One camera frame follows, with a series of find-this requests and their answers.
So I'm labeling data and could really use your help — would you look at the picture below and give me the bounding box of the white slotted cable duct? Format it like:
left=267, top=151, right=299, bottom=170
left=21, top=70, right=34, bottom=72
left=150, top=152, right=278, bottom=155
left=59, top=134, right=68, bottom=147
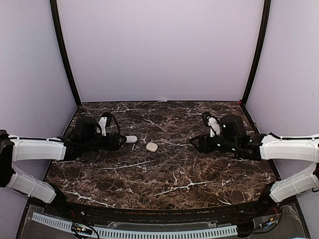
left=31, top=212, right=238, bottom=239

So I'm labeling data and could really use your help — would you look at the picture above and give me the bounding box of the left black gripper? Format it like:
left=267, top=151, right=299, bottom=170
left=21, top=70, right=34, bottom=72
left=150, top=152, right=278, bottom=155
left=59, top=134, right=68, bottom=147
left=82, top=132, right=127, bottom=152

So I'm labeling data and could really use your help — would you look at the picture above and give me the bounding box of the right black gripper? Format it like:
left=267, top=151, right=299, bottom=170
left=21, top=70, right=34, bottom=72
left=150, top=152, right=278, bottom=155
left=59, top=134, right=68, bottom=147
left=190, top=133, right=239, bottom=154

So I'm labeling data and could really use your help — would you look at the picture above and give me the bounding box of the black frame post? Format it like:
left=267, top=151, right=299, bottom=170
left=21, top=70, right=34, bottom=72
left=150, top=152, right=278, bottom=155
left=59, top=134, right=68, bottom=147
left=49, top=0, right=82, bottom=107
left=241, top=0, right=272, bottom=108

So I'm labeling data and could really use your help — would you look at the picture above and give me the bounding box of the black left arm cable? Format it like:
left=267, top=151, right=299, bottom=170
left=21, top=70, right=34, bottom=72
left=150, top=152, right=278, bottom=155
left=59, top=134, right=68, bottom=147
left=57, top=112, right=122, bottom=150

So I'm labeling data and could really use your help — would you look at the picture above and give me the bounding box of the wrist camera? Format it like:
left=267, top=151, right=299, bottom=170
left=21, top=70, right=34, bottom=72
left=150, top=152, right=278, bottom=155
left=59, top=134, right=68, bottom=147
left=96, top=112, right=112, bottom=136
left=202, top=112, right=221, bottom=137

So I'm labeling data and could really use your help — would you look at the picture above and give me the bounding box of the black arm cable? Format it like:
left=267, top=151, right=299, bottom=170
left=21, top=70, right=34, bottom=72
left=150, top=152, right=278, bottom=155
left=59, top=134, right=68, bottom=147
left=57, top=112, right=122, bottom=150
left=264, top=133, right=319, bottom=141

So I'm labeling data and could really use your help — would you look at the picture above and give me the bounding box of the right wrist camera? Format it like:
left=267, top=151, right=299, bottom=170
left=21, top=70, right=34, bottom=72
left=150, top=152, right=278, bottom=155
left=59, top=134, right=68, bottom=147
left=202, top=112, right=221, bottom=137

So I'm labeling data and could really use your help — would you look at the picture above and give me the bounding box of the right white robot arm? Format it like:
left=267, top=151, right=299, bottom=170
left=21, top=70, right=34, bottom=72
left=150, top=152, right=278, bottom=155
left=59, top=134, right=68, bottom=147
left=190, top=112, right=319, bottom=216

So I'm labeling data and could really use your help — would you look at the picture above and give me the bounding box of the black front rail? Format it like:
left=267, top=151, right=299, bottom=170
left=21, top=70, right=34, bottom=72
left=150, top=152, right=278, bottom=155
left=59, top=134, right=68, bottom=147
left=62, top=201, right=262, bottom=224

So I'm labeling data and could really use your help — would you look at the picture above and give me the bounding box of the right black frame post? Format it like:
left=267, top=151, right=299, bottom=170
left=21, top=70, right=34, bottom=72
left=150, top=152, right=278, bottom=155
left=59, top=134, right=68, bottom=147
left=241, top=0, right=272, bottom=108

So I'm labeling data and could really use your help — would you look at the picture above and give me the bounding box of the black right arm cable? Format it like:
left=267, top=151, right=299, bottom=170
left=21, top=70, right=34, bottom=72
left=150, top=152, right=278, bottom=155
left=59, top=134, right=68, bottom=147
left=264, top=133, right=319, bottom=141

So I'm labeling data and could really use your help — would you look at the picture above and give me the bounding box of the white oval charging case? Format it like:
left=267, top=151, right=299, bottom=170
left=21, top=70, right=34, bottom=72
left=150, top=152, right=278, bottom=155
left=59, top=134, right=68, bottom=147
left=126, top=135, right=138, bottom=143

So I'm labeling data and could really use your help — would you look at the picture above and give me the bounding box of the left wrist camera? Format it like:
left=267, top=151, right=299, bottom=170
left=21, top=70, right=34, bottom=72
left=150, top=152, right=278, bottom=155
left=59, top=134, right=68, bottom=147
left=96, top=112, right=112, bottom=136

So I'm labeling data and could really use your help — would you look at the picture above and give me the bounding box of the beige square charging case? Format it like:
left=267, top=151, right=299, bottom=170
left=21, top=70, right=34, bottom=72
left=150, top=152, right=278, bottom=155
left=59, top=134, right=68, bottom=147
left=146, top=142, right=158, bottom=152

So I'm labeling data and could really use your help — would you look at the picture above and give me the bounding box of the left black frame post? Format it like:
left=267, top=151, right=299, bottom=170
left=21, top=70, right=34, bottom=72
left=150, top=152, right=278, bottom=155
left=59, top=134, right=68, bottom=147
left=49, top=0, right=82, bottom=107

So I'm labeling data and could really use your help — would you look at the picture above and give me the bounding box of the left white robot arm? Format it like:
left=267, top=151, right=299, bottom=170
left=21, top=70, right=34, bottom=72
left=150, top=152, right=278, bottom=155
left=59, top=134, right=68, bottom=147
left=0, top=116, right=127, bottom=217

